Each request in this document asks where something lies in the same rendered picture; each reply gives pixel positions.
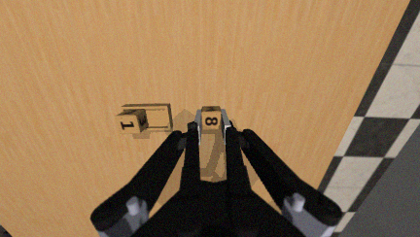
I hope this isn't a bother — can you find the tan cube with black digit 8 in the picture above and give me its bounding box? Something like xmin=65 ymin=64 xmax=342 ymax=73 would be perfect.
xmin=201 ymin=106 xmax=222 ymax=130

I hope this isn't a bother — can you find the tan wooden cube with black digit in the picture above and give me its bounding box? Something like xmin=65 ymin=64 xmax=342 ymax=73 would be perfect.
xmin=116 ymin=109 xmax=149 ymax=134

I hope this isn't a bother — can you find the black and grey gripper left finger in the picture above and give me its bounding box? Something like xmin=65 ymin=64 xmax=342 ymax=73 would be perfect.
xmin=90 ymin=110 xmax=202 ymax=237

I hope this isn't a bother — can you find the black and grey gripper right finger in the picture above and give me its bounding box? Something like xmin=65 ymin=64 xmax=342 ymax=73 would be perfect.
xmin=221 ymin=109 xmax=342 ymax=237

